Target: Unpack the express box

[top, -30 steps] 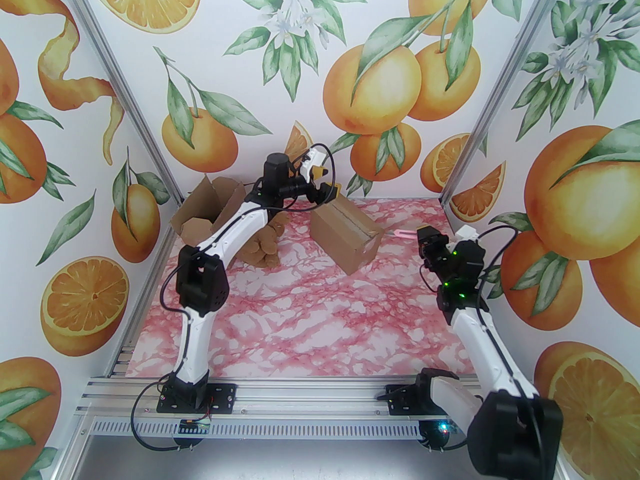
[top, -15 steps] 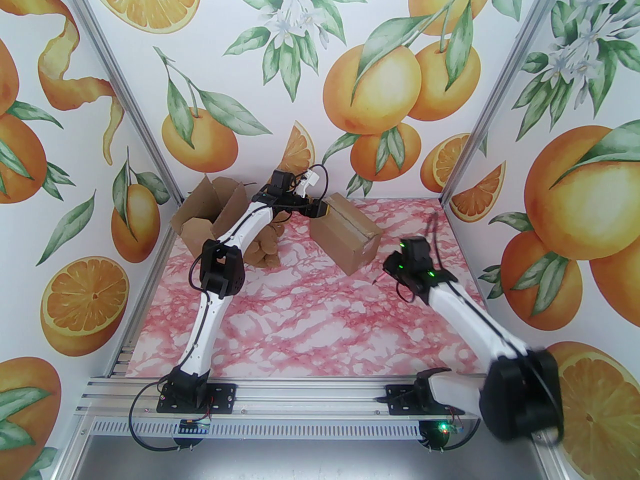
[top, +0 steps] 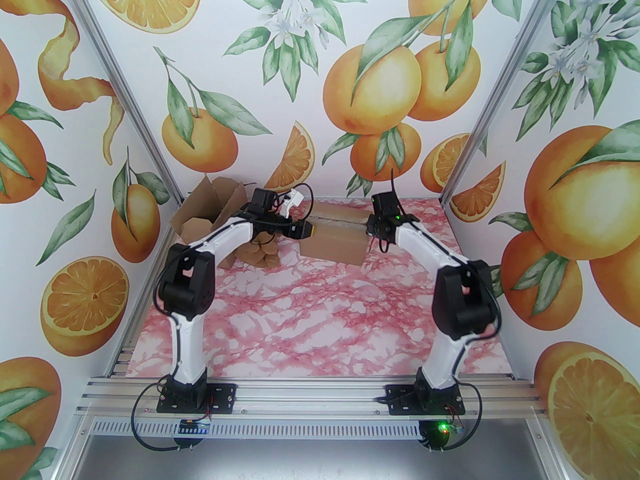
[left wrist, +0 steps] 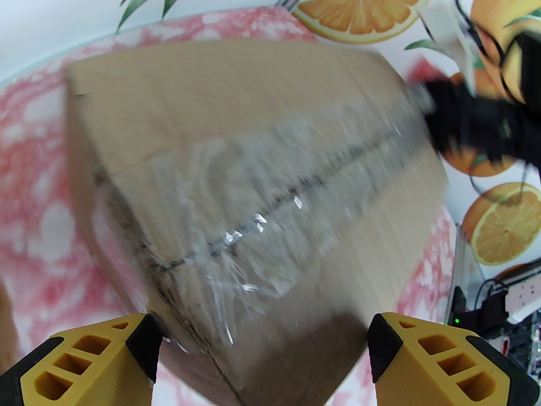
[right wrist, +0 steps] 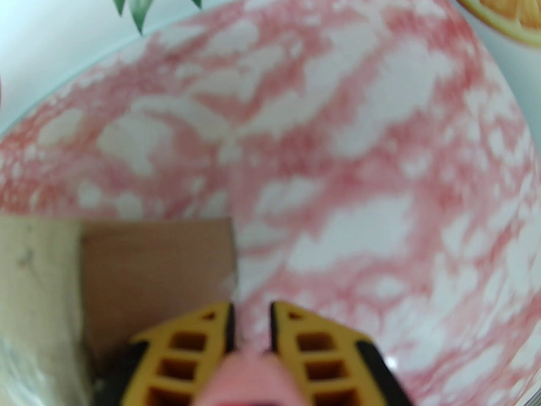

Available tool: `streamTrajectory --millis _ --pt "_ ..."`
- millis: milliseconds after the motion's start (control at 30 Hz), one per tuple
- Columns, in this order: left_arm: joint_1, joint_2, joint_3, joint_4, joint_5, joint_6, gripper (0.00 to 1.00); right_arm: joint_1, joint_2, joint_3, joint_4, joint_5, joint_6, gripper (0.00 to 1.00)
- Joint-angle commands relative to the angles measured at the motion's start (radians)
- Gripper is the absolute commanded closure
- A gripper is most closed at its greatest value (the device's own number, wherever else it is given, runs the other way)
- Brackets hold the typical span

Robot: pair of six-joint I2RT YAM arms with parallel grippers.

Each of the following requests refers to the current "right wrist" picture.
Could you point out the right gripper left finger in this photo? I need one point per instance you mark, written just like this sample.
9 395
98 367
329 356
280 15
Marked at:
160 353

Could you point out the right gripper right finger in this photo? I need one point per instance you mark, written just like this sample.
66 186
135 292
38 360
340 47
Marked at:
338 353

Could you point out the short taped cardboard box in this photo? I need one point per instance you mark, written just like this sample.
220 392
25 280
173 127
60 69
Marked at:
127 269

